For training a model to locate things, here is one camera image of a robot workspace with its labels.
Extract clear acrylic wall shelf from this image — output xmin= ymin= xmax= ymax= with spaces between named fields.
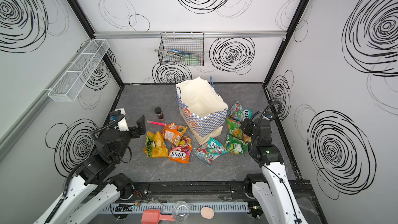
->
xmin=48 ymin=39 xmax=110 ymax=102

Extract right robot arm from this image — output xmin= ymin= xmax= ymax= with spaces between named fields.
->
xmin=240 ymin=101 xmax=308 ymax=224

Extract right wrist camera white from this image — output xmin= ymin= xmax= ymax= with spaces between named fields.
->
xmin=262 ymin=111 xmax=275 ymax=121

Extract orange Fox's candy bag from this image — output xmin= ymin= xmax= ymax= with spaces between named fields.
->
xmin=168 ymin=145 xmax=192 ymax=164

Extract items in wire basket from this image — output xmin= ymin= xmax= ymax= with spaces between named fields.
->
xmin=154 ymin=49 xmax=202 ymax=65

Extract grey slotted cable duct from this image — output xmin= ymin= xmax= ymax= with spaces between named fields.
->
xmin=100 ymin=202 xmax=249 ymax=214

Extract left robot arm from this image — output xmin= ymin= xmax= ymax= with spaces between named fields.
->
xmin=36 ymin=108 xmax=146 ymax=224

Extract small dark spice bottle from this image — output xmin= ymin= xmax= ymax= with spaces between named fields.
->
xmin=154 ymin=107 xmax=164 ymax=120

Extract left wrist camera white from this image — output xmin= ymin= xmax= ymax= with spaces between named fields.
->
xmin=109 ymin=108 xmax=129 ymax=132

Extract pink oval sponge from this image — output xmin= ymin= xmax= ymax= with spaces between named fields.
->
xmin=201 ymin=207 xmax=215 ymax=219

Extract teal Fox's candy bag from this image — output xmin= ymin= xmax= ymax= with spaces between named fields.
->
xmin=227 ymin=101 xmax=252 ymax=122

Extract orange fruit snack packet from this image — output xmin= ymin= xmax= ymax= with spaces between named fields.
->
xmin=161 ymin=123 xmax=188 ymax=145

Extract pink marker pen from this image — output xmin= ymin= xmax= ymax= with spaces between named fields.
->
xmin=146 ymin=120 xmax=167 ymax=127

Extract yellow snack packet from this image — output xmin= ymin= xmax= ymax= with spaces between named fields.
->
xmin=143 ymin=132 xmax=169 ymax=158

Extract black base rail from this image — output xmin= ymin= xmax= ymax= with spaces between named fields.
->
xmin=130 ymin=180 xmax=312 ymax=201

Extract black wire wall basket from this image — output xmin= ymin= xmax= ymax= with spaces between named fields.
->
xmin=158 ymin=32 xmax=205 ymax=66

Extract checkered paper bag blue handles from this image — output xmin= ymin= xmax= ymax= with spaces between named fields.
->
xmin=175 ymin=77 xmax=228 ymax=145

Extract green snack packet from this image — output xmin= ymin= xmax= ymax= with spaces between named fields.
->
xmin=225 ymin=134 xmax=249 ymax=155
xmin=226 ymin=118 xmax=251 ymax=143

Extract pink plastic scoop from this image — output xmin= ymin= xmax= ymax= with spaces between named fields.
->
xmin=141 ymin=209 xmax=175 ymax=224

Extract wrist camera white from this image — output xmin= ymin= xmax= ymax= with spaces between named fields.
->
xmin=262 ymin=111 xmax=275 ymax=121
xmin=109 ymin=108 xmax=129 ymax=132

